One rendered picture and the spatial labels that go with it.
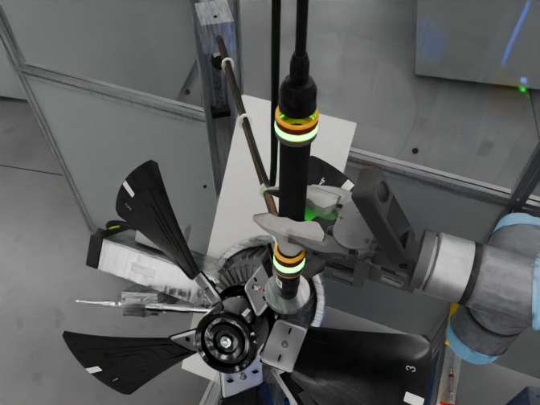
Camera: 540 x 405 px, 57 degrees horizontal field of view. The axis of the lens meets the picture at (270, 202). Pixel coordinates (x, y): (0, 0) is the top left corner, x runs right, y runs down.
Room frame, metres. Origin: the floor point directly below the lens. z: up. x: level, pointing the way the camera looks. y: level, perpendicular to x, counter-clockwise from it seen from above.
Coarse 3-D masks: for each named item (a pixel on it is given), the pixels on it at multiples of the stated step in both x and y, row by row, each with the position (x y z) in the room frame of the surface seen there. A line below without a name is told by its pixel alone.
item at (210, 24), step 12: (204, 0) 1.02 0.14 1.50; (216, 0) 1.03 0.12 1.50; (204, 12) 0.98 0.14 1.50; (216, 12) 0.98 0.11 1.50; (228, 12) 0.98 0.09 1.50; (204, 24) 0.94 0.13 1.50; (216, 24) 0.94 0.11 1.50; (228, 24) 0.95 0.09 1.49; (204, 36) 0.93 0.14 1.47; (228, 36) 0.95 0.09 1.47; (204, 48) 0.93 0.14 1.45; (216, 48) 0.94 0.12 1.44; (228, 48) 0.94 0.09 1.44
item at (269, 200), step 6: (216, 36) 0.94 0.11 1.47; (222, 54) 0.87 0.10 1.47; (228, 78) 0.80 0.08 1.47; (234, 96) 0.74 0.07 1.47; (240, 114) 0.69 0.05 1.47; (246, 132) 0.64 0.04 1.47; (246, 138) 0.63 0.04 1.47; (252, 156) 0.59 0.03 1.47; (258, 174) 0.55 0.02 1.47; (264, 192) 0.51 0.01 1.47; (264, 198) 0.50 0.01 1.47; (270, 198) 0.49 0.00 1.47; (270, 204) 0.48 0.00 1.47; (270, 210) 0.47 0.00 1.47; (276, 210) 0.47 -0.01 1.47; (276, 216) 0.46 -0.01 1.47
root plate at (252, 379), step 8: (256, 360) 0.38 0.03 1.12; (248, 368) 0.36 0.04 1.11; (256, 368) 0.37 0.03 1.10; (224, 376) 0.34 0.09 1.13; (232, 376) 0.34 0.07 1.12; (248, 376) 0.35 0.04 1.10; (256, 376) 0.36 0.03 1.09; (224, 384) 0.33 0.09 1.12; (232, 384) 0.33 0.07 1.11; (240, 384) 0.34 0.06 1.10; (248, 384) 0.34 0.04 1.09; (256, 384) 0.34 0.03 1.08; (224, 392) 0.32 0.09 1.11; (232, 392) 0.32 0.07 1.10
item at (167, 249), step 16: (128, 176) 0.63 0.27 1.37; (144, 176) 0.61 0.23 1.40; (160, 176) 0.59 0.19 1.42; (128, 192) 0.62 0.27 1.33; (144, 192) 0.60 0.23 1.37; (160, 192) 0.57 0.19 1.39; (144, 208) 0.59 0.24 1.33; (160, 208) 0.56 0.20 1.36; (144, 224) 0.59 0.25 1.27; (160, 224) 0.55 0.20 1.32; (176, 224) 0.53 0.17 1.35; (160, 240) 0.56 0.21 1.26; (176, 240) 0.52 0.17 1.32; (176, 256) 0.52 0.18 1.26; (192, 256) 0.49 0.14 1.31; (192, 272) 0.48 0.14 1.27
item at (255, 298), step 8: (256, 272) 0.50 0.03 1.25; (264, 272) 0.49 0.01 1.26; (248, 280) 0.49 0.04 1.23; (264, 280) 0.47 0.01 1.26; (248, 288) 0.47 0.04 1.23; (248, 296) 0.46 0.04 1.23; (256, 296) 0.45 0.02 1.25; (264, 296) 0.44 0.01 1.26; (256, 304) 0.43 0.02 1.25; (264, 304) 0.42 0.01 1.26; (256, 312) 0.41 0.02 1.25
